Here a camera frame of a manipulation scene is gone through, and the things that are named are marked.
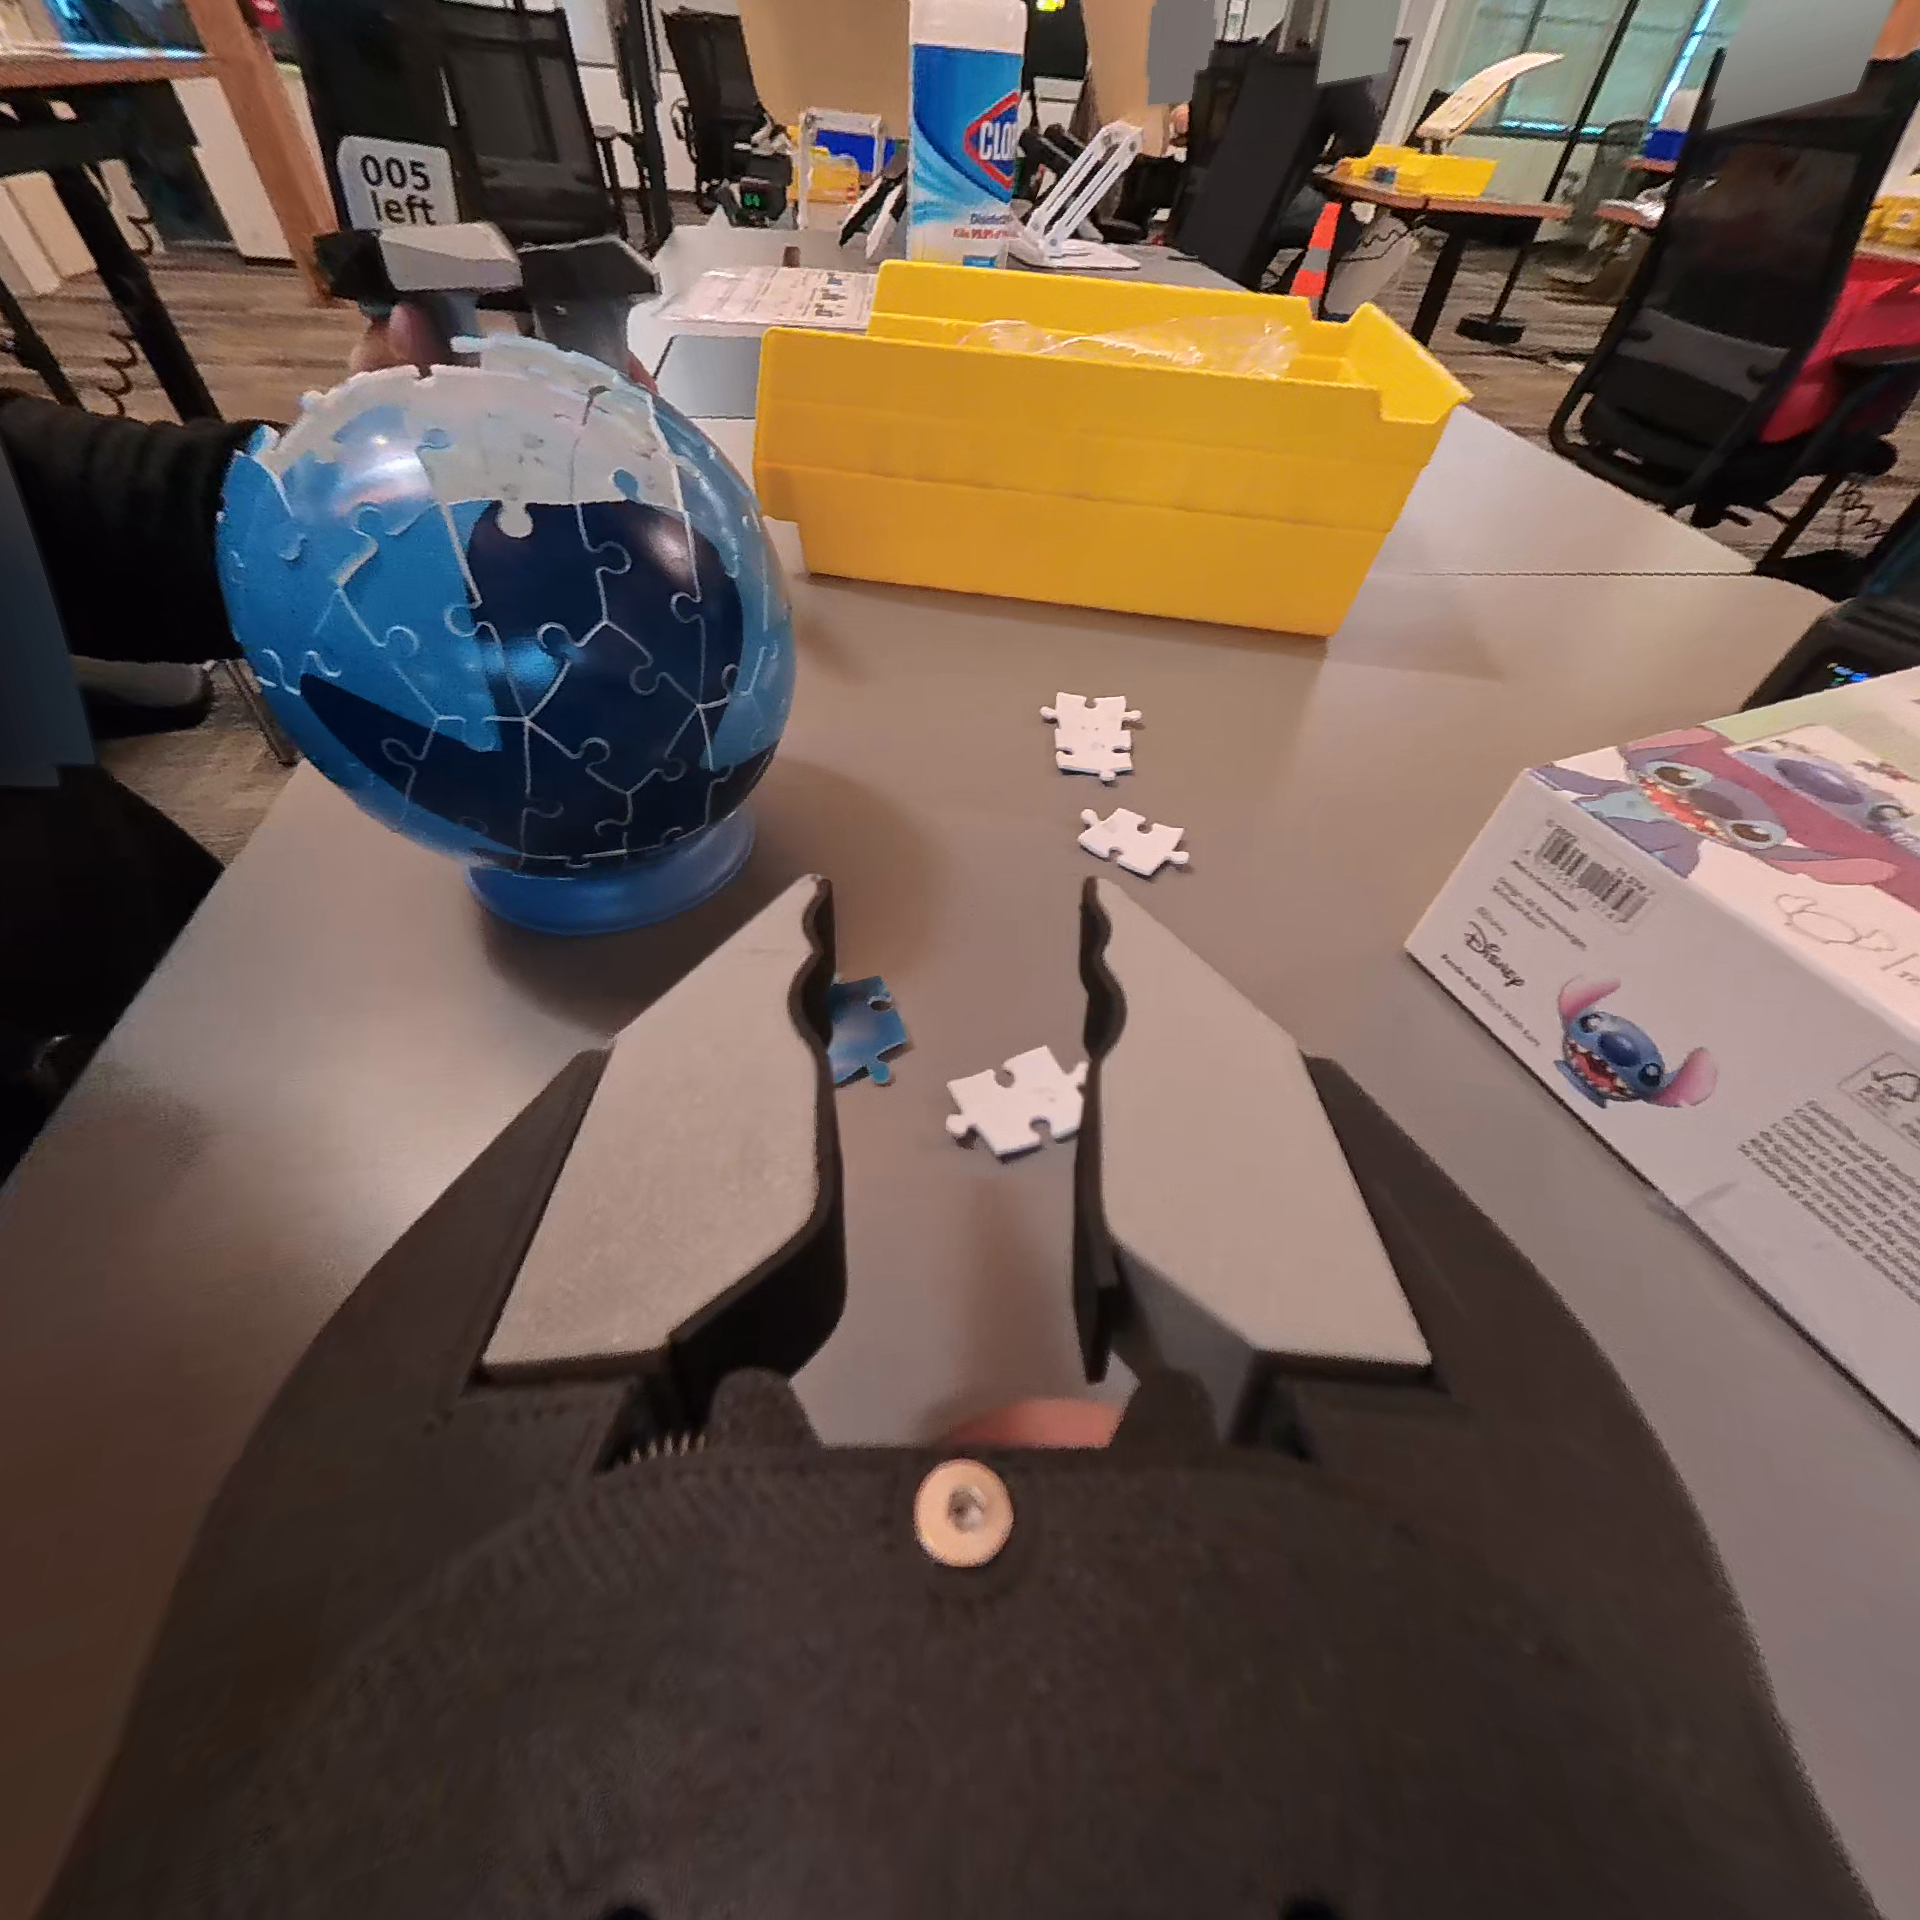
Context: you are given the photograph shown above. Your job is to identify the disinfectant wipes canister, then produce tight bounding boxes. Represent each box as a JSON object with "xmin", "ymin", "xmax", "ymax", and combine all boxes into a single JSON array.
[{"xmin": 905, "ymin": 0, "xmax": 1028, "ymax": 272}]

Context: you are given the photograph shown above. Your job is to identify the clear plastic bag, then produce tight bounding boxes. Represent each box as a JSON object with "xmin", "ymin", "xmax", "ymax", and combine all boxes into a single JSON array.
[{"xmin": 958, "ymin": 304, "xmax": 1306, "ymax": 379}]

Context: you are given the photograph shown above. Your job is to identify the wooden shelf frame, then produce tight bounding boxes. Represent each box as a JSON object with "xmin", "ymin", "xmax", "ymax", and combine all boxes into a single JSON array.
[{"xmin": 0, "ymin": 0, "xmax": 346, "ymax": 302}]

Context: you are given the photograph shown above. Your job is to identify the white plastic stand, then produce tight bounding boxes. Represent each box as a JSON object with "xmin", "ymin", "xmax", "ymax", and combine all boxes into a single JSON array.
[{"xmin": 1017, "ymin": 124, "xmax": 1154, "ymax": 272}]

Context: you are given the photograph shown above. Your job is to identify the black electronic device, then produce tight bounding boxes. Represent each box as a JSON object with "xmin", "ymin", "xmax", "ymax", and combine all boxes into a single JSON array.
[{"xmin": 1738, "ymin": 597, "xmax": 1920, "ymax": 716}]

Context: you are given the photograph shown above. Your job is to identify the blue ball stand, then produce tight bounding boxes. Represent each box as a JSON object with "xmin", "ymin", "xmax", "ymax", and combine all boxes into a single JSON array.
[{"xmin": 462, "ymin": 813, "xmax": 758, "ymax": 936}]

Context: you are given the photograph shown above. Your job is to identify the round background table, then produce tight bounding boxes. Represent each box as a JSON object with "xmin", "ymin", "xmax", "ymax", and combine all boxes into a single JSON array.
[{"xmin": 1316, "ymin": 166, "xmax": 1579, "ymax": 349}]

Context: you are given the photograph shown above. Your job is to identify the white joined puzzle pieces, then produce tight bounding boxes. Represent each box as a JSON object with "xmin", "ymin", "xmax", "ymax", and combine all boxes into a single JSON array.
[{"xmin": 1038, "ymin": 689, "xmax": 1145, "ymax": 787}]

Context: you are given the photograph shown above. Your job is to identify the printed paper sheet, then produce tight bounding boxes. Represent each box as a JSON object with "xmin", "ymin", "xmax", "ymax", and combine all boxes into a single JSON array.
[{"xmin": 654, "ymin": 265, "xmax": 883, "ymax": 336}]

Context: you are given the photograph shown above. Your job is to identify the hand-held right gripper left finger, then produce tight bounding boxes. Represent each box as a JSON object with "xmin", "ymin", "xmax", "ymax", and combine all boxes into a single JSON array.
[{"xmin": 478, "ymin": 873, "xmax": 841, "ymax": 1385}]

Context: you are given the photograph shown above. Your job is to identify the blue puzzle ball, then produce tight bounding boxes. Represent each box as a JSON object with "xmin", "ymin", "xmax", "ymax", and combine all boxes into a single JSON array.
[{"xmin": 215, "ymin": 334, "xmax": 799, "ymax": 879}]

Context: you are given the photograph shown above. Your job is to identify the clear acrylic holder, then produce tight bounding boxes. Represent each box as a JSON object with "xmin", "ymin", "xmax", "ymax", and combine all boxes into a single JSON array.
[{"xmin": 792, "ymin": 105, "xmax": 913, "ymax": 231}]

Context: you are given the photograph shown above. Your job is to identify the white puzzle piece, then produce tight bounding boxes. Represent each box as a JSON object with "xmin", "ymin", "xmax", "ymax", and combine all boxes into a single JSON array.
[
  {"xmin": 944, "ymin": 1045, "xmax": 1094, "ymax": 1161},
  {"xmin": 1074, "ymin": 805, "xmax": 1193, "ymax": 883}
]

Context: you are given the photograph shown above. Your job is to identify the white cartoon puzzle box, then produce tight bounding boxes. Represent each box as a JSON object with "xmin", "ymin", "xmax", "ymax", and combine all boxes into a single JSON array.
[{"xmin": 1404, "ymin": 703, "xmax": 1920, "ymax": 1444}]

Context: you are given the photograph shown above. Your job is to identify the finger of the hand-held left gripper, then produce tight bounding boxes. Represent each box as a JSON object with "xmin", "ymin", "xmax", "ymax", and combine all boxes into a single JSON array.
[
  {"xmin": 316, "ymin": 222, "xmax": 523, "ymax": 367},
  {"xmin": 518, "ymin": 236, "xmax": 665, "ymax": 367}
]

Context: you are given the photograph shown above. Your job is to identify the person's left forearm black sleeve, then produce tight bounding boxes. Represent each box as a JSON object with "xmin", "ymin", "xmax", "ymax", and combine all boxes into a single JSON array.
[{"xmin": 0, "ymin": 393, "xmax": 279, "ymax": 669}]

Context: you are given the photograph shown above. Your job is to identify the blue puzzle piece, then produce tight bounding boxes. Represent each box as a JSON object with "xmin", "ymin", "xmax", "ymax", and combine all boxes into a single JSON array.
[{"xmin": 825, "ymin": 975, "xmax": 913, "ymax": 1088}]

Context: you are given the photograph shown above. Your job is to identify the stacked yellow plastic bins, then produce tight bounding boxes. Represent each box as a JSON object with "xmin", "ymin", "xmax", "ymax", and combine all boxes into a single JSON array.
[{"xmin": 752, "ymin": 259, "xmax": 1476, "ymax": 640}]

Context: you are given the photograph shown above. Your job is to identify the small yellow bin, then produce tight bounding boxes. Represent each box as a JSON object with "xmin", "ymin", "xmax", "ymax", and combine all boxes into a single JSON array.
[{"xmin": 1335, "ymin": 143, "xmax": 1499, "ymax": 200}]

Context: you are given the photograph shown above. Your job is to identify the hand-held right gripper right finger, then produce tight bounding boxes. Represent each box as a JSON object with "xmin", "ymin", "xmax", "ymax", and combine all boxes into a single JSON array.
[{"xmin": 1072, "ymin": 875, "xmax": 1433, "ymax": 1441}]

